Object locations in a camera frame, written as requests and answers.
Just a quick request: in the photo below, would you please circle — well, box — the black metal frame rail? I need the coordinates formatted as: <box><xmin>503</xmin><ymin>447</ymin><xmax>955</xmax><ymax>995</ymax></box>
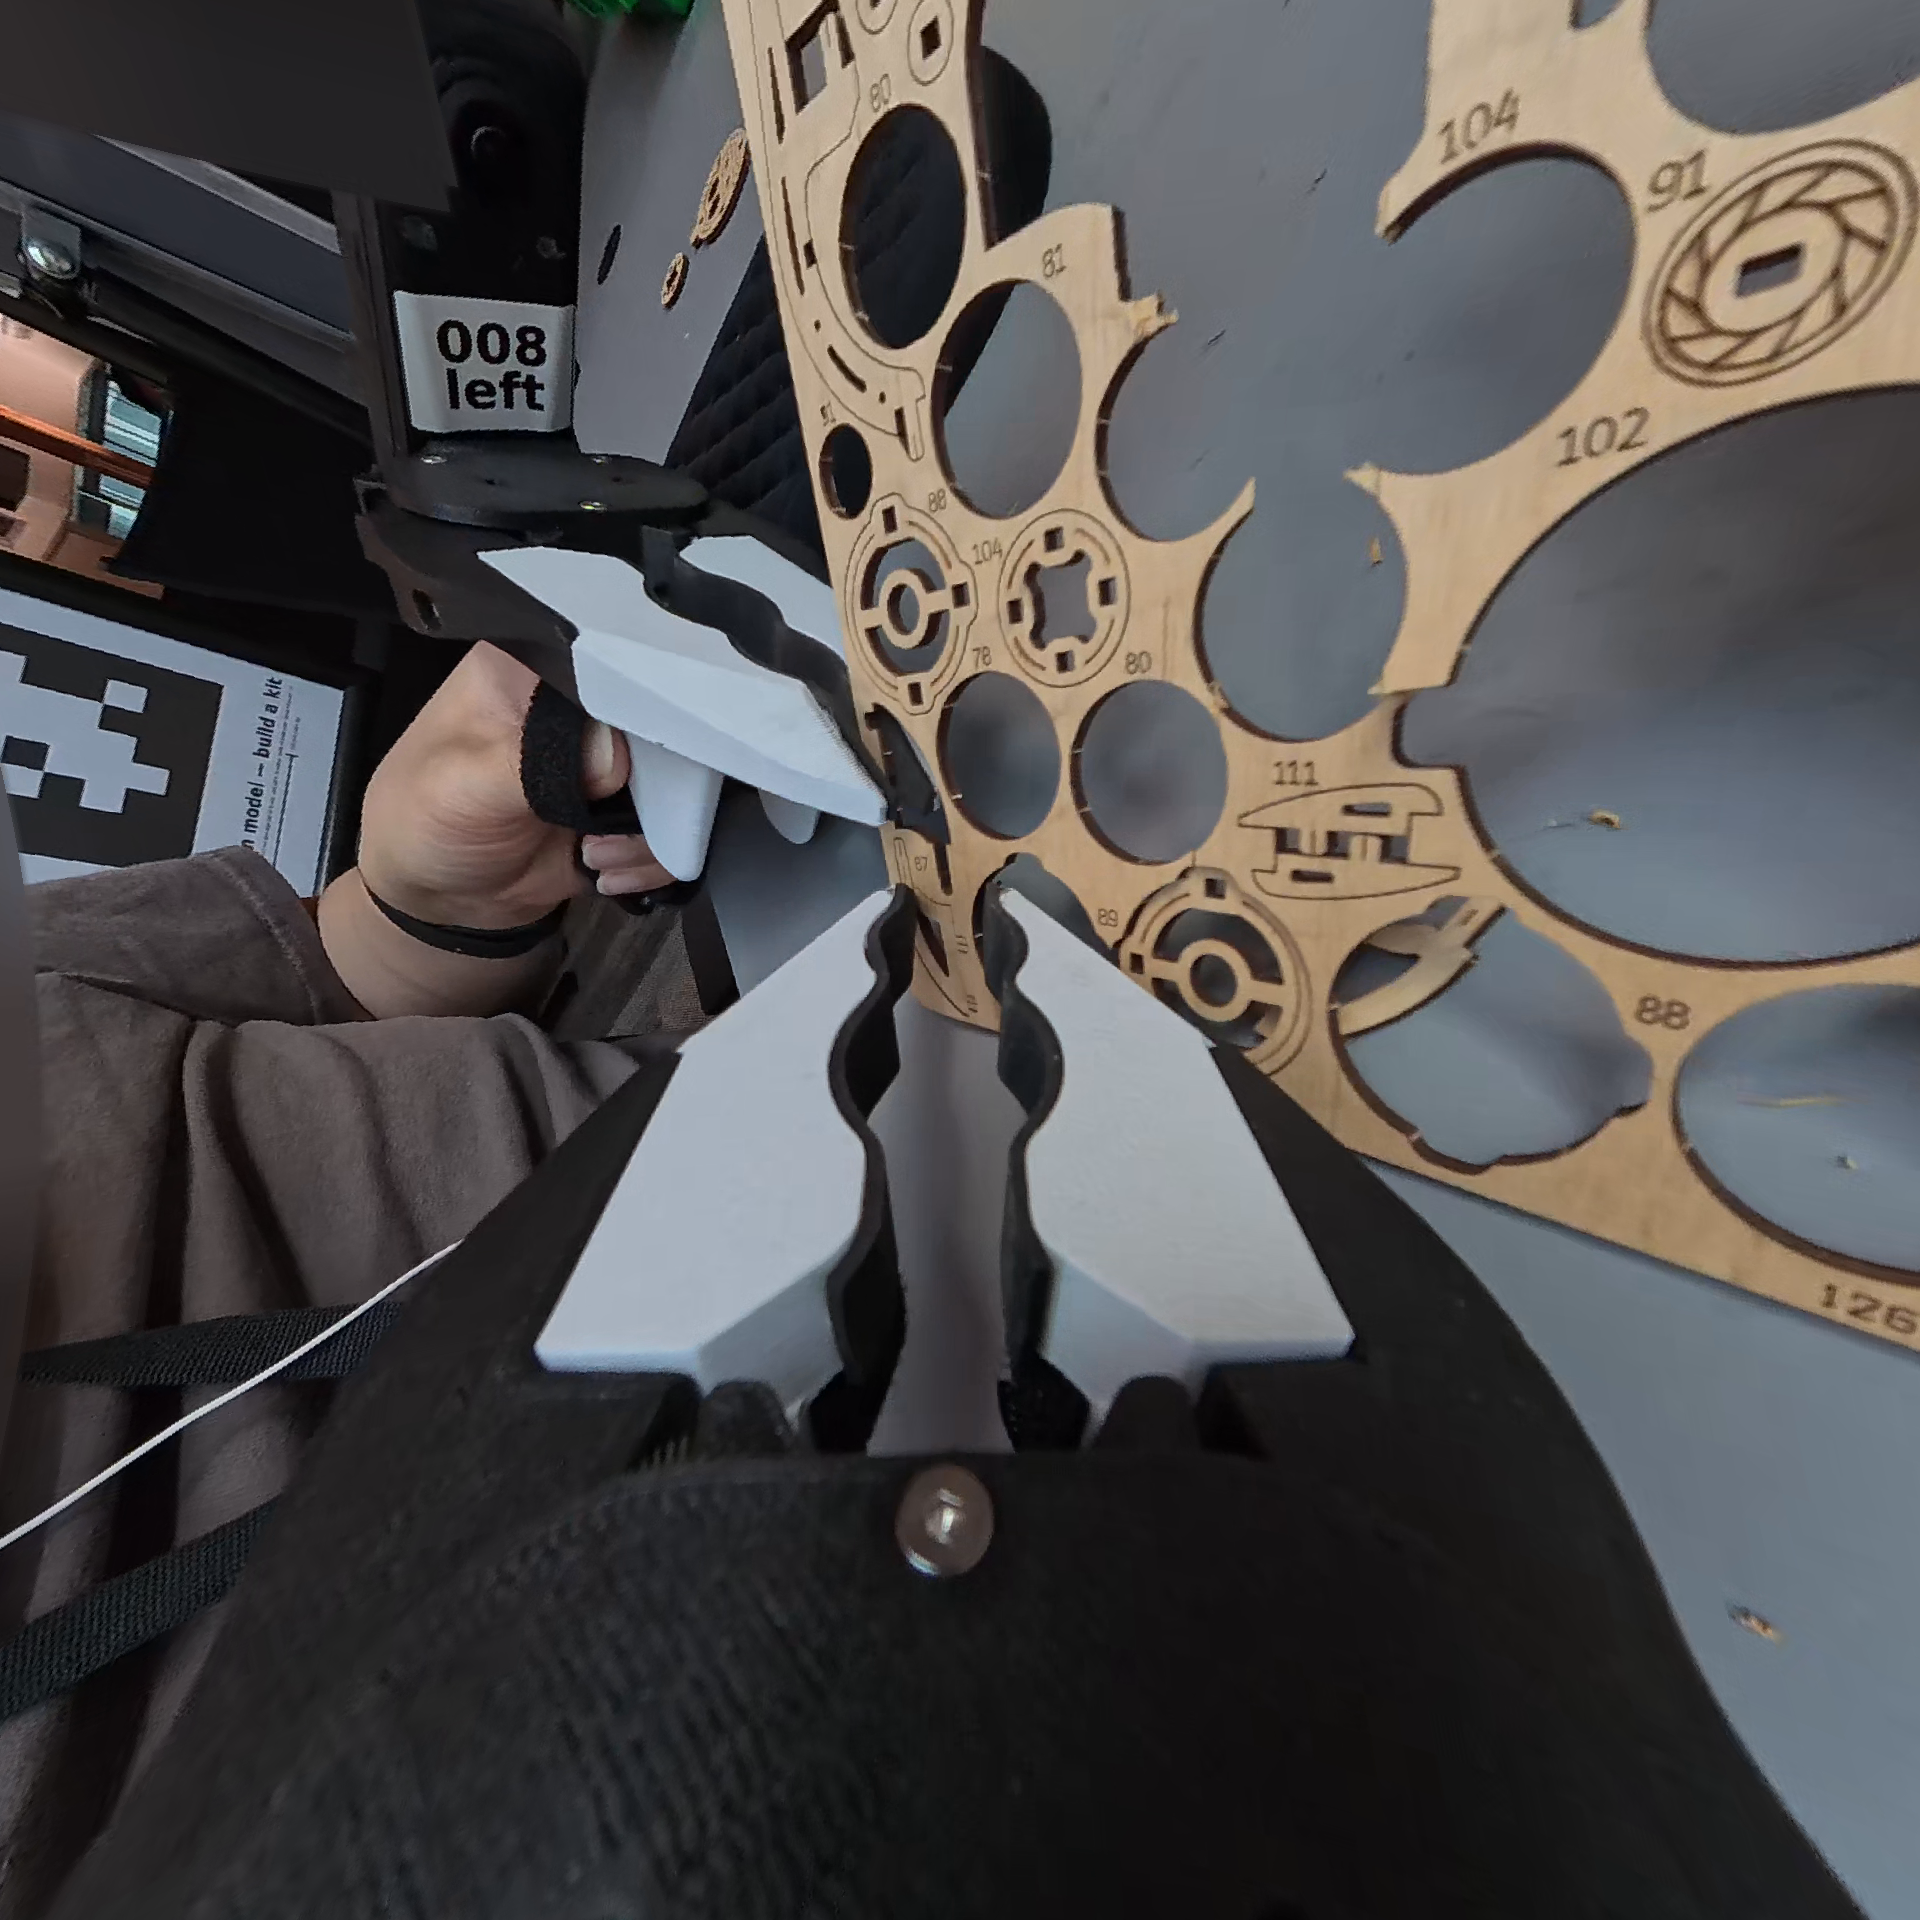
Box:
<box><xmin>0</xmin><ymin>141</ymin><xmax>369</xmax><ymax>355</ymax></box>

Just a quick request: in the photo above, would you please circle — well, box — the person's left forearm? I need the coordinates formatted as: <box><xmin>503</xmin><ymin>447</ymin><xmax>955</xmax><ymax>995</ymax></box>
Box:
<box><xmin>315</xmin><ymin>862</ymin><xmax>736</xmax><ymax>1038</ymax></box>

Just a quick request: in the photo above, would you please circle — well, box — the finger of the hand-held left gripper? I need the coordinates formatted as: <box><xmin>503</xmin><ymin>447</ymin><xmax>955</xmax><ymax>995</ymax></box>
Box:
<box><xmin>668</xmin><ymin>532</ymin><xmax>864</xmax><ymax>684</ymax></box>
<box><xmin>477</xmin><ymin>539</ymin><xmax>895</xmax><ymax>827</ymax></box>

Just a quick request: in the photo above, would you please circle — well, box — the person's left hand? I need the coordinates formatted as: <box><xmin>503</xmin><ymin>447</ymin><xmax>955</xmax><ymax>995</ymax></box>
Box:
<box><xmin>357</xmin><ymin>645</ymin><xmax>669</xmax><ymax>939</ymax></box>

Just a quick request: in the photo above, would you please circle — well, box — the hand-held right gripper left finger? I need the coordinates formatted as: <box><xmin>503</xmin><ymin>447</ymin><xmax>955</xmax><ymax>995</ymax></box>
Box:
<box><xmin>533</xmin><ymin>884</ymin><xmax>921</xmax><ymax>1454</ymax></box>

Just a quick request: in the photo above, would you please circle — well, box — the laser-cut plywood parts sheet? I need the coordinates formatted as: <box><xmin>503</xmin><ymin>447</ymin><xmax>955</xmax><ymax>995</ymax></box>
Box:
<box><xmin>720</xmin><ymin>0</ymin><xmax>1920</xmax><ymax>1338</ymax></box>

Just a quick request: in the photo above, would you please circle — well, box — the black webbing strap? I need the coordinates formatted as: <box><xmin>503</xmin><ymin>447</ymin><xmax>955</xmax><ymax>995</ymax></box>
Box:
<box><xmin>0</xmin><ymin>1500</ymin><xmax>275</xmax><ymax>1727</ymax></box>
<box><xmin>23</xmin><ymin>1302</ymin><xmax>410</xmax><ymax>1389</ymax></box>

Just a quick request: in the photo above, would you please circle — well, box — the black quilted pad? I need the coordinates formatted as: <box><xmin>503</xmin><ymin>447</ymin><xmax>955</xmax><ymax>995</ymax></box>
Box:
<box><xmin>661</xmin><ymin>52</ymin><xmax>1052</xmax><ymax>579</ymax></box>

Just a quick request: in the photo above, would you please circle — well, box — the framed black-white marker sign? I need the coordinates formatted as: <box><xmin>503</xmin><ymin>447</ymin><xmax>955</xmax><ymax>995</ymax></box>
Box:
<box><xmin>0</xmin><ymin>575</ymin><xmax>369</xmax><ymax>902</ymax></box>

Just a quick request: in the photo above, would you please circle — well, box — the black wrist band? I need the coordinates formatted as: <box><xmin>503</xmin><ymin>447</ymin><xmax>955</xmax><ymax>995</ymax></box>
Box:
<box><xmin>360</xmin><ymin>877</ymin><xmax>572</xmax><ymax>957</ymax></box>

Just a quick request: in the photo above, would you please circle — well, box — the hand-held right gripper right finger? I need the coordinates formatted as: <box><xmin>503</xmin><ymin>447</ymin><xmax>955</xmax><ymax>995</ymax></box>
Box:
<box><xmin>979</xmin><ymin>884</ymin><xmax>1360</xmax><ymax>1454</ymax></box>

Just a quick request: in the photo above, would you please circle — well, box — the thin white cable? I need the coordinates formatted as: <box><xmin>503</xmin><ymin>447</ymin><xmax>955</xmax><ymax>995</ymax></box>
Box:
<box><xmin>0</xmin><ymin>1241</ymin><xmax>461</xmax><ymax>1555</ymax></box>

